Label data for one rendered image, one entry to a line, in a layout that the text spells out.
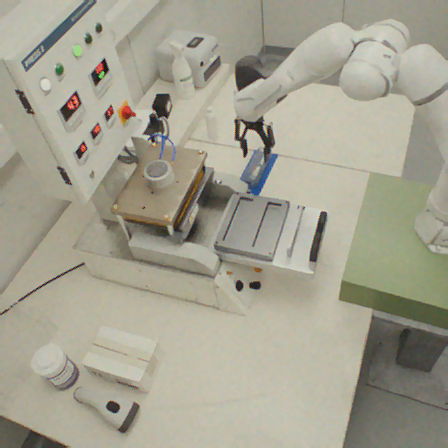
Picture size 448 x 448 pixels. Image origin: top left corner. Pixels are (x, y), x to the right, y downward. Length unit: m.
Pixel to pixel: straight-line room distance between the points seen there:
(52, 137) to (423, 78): 0.82
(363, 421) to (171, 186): 1.30
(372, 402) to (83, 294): 1.26
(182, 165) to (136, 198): 0.16
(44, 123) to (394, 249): 0.99
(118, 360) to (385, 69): 0.98
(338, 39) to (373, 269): 0.63
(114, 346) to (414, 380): 1.32
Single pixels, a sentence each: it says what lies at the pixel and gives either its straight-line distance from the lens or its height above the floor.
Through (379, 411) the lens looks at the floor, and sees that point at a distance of 2.10.
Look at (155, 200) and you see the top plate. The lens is 1.22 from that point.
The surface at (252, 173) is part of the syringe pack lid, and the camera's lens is 1.68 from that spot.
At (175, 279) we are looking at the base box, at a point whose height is 0.88.
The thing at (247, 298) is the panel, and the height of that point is 0.78.
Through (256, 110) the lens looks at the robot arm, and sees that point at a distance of 1.34.
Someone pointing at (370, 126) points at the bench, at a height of 0.75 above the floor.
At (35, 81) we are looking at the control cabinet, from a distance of 1.03.
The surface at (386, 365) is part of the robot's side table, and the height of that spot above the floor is 0.01.
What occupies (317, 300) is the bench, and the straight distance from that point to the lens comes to 1.41.
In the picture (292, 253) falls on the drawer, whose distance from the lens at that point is 1.23.
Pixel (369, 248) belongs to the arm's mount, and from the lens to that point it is 1.39.
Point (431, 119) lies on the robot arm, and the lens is 1.14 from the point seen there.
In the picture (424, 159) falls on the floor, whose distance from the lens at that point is 2.98.
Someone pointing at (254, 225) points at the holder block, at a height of 1.00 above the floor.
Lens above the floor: 1.98
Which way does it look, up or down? 51 degrees down
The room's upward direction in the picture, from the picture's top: 10 degrees counter-clockwise
